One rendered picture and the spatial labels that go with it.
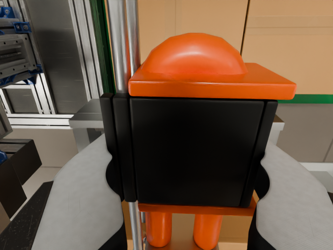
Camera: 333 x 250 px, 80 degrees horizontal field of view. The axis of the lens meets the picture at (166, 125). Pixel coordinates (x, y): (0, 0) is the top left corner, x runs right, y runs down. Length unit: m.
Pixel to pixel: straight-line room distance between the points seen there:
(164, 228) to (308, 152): 1.59
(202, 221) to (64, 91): 1.08
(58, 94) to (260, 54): 0.96
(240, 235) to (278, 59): 0.51
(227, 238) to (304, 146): 1.29
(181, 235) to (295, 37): 0.64
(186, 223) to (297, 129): 1.41
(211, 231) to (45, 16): 1.08
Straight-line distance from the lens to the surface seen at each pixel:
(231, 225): 0.48
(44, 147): 1.72
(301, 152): 1.69
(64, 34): 1.10
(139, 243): 0.18
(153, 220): 0.17
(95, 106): 0.81
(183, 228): 0.20
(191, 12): 0.65
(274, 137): 0.76
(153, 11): 0.65
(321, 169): 1.84
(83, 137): 0.76
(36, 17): 1.16
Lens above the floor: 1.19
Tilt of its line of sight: 62 degrees down
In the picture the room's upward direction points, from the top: 175 degrees counter-clockwise
